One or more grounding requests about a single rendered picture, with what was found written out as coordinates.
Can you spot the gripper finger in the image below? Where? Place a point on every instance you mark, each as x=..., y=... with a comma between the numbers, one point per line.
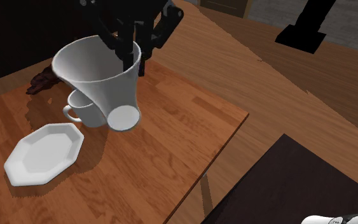
x=169, y=24
x=125, y=46

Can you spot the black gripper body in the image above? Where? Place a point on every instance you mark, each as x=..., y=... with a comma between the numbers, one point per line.
x=129, y=9

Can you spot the tall white conical cup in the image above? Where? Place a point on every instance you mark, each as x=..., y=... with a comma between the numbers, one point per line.
x=104, y=83

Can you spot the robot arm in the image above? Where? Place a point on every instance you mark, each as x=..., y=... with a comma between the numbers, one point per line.
x=318, y=220

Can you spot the brown wooden cabinet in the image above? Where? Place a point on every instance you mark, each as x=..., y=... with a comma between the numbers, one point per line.
x=225, y=6

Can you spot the wooden table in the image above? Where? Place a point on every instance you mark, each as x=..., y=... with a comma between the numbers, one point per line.
x=166, y=124

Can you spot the dark brown lumpy figure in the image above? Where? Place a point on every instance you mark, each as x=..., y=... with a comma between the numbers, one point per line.
x=44, y=81

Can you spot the white octagonal plate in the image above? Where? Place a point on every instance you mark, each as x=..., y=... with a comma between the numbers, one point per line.
x=44, y=153

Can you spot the black furniture leg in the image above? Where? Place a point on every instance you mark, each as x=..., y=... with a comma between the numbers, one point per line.
x=305, y=28

